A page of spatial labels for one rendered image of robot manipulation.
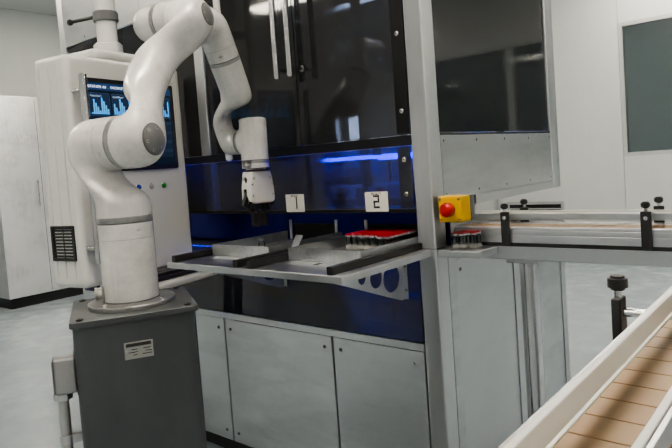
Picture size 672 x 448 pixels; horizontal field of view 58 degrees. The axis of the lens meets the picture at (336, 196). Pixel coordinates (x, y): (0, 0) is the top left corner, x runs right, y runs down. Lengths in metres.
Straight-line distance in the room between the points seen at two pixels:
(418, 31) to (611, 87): 4.67
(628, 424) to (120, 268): 1.10
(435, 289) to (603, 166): 4.68
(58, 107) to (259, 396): 1.23
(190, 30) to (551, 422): 1.31
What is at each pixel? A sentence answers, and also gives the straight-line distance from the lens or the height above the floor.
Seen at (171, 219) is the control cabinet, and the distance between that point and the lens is 2.34.
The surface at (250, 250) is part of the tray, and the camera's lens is 1.84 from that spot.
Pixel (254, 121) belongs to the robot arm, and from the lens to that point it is 1.85.
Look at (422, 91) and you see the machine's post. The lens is 1.72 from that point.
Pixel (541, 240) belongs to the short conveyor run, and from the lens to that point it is 1.71.
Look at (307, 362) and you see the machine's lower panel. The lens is 2.14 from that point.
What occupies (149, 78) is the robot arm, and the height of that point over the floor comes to 1.37.
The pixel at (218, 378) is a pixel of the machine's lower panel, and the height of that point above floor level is 0.33.
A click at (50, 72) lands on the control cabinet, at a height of 1.50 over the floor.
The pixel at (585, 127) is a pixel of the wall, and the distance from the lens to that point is 6.36.
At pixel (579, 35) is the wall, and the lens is 6.45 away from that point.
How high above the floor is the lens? 1.14
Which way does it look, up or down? 3 degrees down
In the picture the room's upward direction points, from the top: 4 degrees counter-clockwise
